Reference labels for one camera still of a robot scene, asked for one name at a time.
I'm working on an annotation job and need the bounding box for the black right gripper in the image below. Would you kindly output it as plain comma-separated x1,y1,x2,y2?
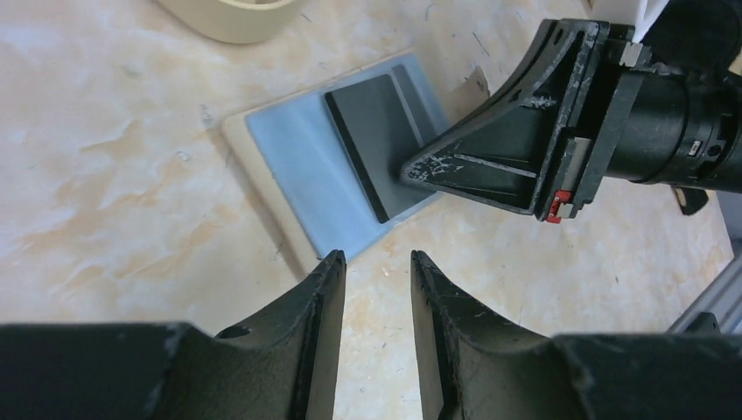
400,18,652,223

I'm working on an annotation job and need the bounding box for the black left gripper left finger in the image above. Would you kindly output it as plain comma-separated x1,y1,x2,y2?
1,250,347,419

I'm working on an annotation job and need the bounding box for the black credit card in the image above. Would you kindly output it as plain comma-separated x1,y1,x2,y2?
324,65,439,223

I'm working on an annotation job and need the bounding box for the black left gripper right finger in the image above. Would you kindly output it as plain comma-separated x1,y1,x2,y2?
410,251,741,419

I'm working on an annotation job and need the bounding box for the aluminium frame rail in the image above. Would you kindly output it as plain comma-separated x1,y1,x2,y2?
668,255,741,334

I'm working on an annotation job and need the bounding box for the beige oval tray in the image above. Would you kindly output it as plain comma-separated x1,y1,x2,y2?
157,0,305,45

